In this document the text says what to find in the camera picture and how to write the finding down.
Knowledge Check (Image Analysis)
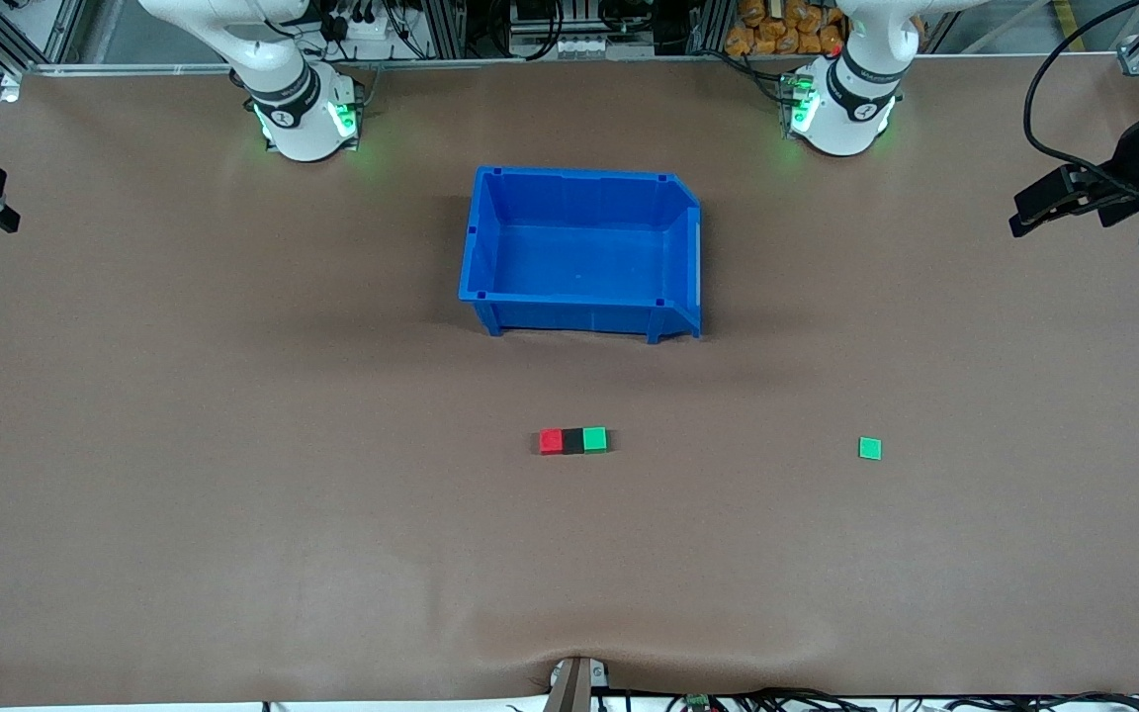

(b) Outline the blue plastic bin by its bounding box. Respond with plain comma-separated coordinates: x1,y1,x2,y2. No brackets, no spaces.
458,165,704,345

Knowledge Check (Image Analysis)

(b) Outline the black cable bundle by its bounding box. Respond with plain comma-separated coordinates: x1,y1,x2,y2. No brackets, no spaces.
594,686,1139,712

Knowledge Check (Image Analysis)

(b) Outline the pile of orange objects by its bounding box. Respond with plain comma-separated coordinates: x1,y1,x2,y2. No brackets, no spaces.
725,0,845,57

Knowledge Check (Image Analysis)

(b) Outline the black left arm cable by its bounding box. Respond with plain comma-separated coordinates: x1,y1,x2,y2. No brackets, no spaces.
1022,0,1139,194

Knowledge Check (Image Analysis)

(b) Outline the metal table edge bracket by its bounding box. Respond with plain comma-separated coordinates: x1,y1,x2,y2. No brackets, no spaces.
548,656,612,712

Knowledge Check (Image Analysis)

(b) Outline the white power strip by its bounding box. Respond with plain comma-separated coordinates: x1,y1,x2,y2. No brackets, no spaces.
324,8,394,43

